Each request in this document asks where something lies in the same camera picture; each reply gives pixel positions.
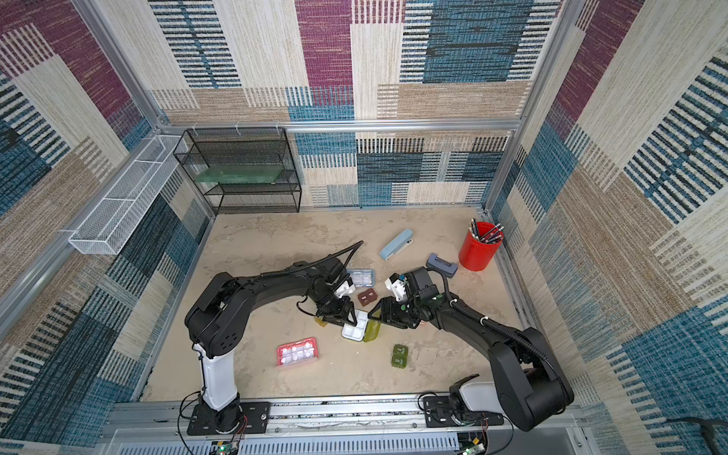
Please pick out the black wire mesh shelf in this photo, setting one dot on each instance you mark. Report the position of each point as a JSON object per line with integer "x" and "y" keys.
{"x": 200, "y": 149}

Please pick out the light blue stapler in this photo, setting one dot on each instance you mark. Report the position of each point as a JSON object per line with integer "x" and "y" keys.
{"x": 401, "y": 241}

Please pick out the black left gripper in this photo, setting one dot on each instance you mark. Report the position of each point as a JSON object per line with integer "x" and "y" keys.
{"x": 338, "y": 318}

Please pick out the small green two-compartment pillbox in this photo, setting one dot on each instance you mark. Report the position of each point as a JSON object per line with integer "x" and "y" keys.
{"x": 400, "y": 355}

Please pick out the maroon two-compartment pillbox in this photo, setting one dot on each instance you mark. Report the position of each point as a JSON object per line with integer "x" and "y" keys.
{"x": 367, "y": 297}

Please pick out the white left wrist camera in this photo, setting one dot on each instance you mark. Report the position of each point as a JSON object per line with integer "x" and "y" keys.
{"x": 346, "y": 288}

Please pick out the pink pillbox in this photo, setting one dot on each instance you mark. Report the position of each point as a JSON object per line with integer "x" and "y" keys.
{"x": 297, "y": 352}

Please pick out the blue six-compartment pillbox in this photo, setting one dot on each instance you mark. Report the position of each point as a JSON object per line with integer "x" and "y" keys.
{"x": 362, "y": 277}

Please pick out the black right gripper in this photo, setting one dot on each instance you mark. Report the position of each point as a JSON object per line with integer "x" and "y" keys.
{"x": 396, "y": 310}

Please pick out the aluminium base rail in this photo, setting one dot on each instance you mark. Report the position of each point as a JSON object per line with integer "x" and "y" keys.
{"x": 417, "y": 423}

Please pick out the red pen cup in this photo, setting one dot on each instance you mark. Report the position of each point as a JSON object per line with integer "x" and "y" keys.
{"x": 480, "y": 245}

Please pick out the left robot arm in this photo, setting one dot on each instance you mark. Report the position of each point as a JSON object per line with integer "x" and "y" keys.
{"x": 218, "y": 320}

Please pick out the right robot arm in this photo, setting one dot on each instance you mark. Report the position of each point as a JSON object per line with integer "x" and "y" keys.
{"x": 528, "y": 380}

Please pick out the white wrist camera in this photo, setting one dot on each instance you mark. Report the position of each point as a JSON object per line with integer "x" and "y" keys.
{"x": 396, "y": 284}
{"x": 346, "y": 288}

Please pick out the white pillbox with green lid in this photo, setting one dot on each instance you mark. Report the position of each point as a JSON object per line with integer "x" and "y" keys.
{"x": 365, "y": 331}

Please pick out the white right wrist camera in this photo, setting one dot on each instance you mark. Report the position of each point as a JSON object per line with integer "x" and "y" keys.
{"x": 396, "y": 284}

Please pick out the white wire mesh basket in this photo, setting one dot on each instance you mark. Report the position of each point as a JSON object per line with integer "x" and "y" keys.
{"x": 111, "y": 223}

